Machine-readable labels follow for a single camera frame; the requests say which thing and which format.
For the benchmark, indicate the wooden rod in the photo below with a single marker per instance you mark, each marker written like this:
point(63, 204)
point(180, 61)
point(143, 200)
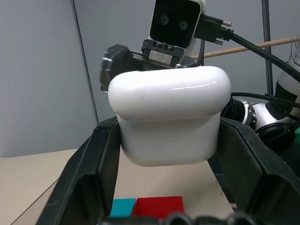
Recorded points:
point(236, 49)

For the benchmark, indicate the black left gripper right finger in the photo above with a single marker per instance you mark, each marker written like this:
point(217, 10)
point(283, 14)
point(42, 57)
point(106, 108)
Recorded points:
point(255, 173)

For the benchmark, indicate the grey metal pole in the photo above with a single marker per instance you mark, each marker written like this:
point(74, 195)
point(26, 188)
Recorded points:
point(267, 28)

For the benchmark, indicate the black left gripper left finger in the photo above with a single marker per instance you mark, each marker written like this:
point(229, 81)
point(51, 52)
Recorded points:
point(86, 178)

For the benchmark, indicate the cyan block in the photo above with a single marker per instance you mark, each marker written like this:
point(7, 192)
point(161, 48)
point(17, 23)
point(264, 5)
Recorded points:
point(122, 207)

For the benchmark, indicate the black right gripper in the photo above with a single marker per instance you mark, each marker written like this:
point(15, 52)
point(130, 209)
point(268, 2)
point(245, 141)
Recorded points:
point(161, 56)

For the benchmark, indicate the green object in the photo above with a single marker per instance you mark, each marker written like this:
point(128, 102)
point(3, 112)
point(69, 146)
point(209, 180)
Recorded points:
point(297, 134)

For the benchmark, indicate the red block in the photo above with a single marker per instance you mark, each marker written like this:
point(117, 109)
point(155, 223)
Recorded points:
point(159, 207)

